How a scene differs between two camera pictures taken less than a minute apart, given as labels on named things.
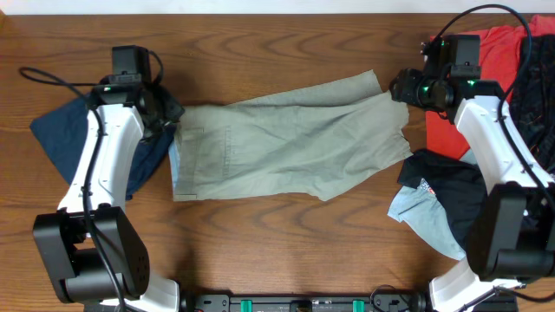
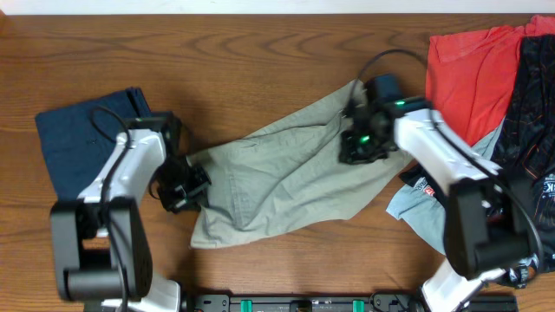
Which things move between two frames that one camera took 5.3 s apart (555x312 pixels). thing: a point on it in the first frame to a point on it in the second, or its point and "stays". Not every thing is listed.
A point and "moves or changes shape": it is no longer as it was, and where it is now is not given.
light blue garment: (426, 216) stays
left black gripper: (166, 114) to (186, 191)
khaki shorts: (320, 139) moves or changes shape
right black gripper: (400, 89) to (358, 150)
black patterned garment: (532, 104) stays
